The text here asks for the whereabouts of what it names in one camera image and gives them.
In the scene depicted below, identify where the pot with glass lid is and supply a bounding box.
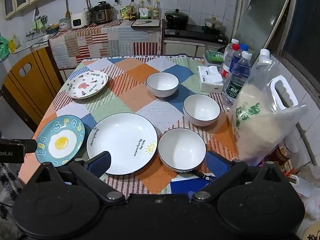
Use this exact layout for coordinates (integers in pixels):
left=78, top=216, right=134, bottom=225
left=204, top=17, right=223, bottom=29

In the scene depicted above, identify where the blue basin with utensils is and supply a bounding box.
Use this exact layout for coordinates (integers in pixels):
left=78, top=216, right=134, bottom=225
left=45, top=24, right=60, bottom=35

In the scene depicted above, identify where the green seasoning bag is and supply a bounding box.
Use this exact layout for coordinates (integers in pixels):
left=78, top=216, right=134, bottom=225
left=119, top=6, right=130, bottom=20

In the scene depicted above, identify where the water bottle with white label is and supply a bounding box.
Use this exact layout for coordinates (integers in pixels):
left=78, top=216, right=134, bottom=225
left=224, top=39, right=239, bottom=55

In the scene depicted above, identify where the white bowl with dark rim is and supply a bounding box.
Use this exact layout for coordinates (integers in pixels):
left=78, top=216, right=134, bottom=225
left=157, top=127, right=207, bottom=173
left=183, top=94, right=221, bottom=127
left=146, top=72, right=179, bottom=98

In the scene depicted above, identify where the checkered tablecloth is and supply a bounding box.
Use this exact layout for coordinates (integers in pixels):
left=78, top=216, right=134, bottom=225
left=17, top=54, right=241, bottom=198

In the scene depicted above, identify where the black wok with lid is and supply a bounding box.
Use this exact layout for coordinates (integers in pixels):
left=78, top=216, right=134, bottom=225
left=164, top=9, right=189, bottom=27

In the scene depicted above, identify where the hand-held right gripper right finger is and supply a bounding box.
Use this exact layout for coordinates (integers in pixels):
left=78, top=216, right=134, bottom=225
left=191, top=151, right=288, bottom=202

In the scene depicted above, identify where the black pen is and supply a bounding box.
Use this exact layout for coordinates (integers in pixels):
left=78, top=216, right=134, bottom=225
left=192, top=169, right=216, bottom=182

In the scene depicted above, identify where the white base cabinet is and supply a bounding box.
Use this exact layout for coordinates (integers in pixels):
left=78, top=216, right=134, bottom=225
left=162, top=39, right=208, bottom=58

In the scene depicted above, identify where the silver pressure cooker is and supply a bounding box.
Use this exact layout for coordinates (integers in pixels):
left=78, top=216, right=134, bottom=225
left=92, top=1, right=114, bottom=25

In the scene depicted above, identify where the water bottle with red label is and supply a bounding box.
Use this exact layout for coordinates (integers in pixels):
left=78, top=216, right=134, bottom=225
left=220, top=44, right=240, bottom=81

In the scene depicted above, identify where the white plate with bunny print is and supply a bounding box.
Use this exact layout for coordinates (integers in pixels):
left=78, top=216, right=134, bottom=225
left=62, top=70, right=109, bottom=100

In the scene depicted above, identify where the white tissue pack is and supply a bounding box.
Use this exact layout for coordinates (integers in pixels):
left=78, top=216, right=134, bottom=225
left=197, top=65, right=224, bottom=94

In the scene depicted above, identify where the striped counter cloth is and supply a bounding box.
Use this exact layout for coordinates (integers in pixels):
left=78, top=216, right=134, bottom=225
left=49, top=19, right=163, bottom=70

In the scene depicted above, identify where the white cutting board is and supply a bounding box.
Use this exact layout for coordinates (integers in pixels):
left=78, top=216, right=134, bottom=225
left=130, top=19, right=161, bottom=28

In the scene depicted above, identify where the clear bag of rice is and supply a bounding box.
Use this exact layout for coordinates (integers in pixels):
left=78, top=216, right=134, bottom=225
left=226, top=49, right=309, bottom=167

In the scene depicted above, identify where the green hanging cloth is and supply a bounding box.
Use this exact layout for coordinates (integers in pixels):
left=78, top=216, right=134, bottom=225
left=31, top=17, right=47, bottom=31

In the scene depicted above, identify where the blue plate with egg print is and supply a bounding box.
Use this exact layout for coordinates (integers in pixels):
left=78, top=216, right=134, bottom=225
left=35, top=115, right=86, bottom=167

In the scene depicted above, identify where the black gas stove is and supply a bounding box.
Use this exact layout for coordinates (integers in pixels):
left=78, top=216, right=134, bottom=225
left=163, top=24, right=229, bottom=44

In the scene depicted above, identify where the leaning metal sheet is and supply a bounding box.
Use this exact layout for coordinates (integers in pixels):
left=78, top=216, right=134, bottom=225
left=231, top=0, right=292, bottom=63

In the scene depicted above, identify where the white rice cooker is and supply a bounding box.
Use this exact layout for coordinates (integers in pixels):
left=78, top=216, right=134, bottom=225
left=71, top=11, right=92, bottom=29

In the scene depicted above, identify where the large white plate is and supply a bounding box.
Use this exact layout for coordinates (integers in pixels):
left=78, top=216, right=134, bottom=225
left=86, top=113, right=158, bottom=175

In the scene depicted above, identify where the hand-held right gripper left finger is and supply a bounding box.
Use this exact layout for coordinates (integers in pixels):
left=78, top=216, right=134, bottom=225
left=32, top=151, right=125, bottom=204

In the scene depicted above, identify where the water bottle with blue label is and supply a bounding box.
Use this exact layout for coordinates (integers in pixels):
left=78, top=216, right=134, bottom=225
left=229, top=44, right=249, bottom=73

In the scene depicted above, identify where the green plastic basket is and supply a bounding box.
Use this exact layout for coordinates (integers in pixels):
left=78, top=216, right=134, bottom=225
left=203, top=46, right=226, bottom=64

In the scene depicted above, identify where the water bottle with green label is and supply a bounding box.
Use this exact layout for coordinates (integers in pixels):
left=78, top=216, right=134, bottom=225
left=222, top=51, right=252, bottom=110

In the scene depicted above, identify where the stack of pale bowls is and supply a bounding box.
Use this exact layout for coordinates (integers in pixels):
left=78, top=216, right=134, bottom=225
left=58, top=17, right=72, bottom=32

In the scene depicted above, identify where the grey fuzzy garment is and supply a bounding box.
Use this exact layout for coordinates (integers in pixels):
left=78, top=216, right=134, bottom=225
left=0, top=164, right=22, bottom=220

